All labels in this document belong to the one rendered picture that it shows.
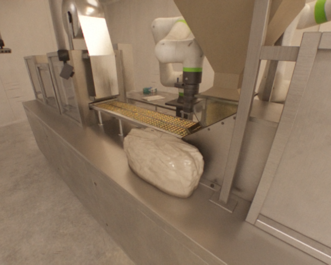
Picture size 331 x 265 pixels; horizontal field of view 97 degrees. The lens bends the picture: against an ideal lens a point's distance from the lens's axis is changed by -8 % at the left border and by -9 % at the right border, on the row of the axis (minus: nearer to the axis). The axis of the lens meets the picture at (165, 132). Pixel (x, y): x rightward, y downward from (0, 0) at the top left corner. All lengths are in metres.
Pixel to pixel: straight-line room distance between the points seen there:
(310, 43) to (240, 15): 0.20
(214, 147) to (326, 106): 0.35
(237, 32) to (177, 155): 0.42
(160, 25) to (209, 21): 0.67
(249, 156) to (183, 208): 0.29
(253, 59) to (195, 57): 0.36
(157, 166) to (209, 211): 0.24
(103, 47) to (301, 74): 1.16
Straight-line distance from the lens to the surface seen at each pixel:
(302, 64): 0.43
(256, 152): 0.60
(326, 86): 0.46
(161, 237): 0.72
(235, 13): 0.55
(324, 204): 0.58
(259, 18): 0.46
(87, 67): 1.30
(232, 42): 0.57
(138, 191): 0.69
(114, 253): 1.48
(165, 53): 0.79
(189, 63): 0.77
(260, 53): 0.45
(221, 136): 0.61
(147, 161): 0.64
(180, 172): 0.57
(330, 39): 0.43
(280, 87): 1.08
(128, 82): 1.56
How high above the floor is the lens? 1.29
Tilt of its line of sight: 26 degrees down
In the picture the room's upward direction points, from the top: straight up
